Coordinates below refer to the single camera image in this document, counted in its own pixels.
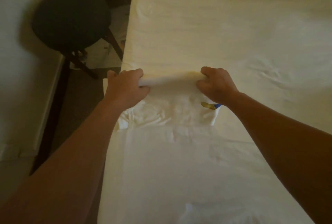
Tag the black round stool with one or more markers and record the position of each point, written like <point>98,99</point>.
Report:
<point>70,19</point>

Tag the white t-shirt blue player print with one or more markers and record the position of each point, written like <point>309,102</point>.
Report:
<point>171,102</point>

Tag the person's right forearm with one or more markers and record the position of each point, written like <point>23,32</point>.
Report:
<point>285,148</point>

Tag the person's right hand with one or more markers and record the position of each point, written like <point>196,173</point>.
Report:
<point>218,84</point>

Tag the person's left hand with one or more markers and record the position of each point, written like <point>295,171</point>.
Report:
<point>124,89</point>

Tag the white bed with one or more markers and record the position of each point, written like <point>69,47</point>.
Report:
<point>218,24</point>

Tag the person's left forearm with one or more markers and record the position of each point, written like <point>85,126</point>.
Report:
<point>62,174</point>

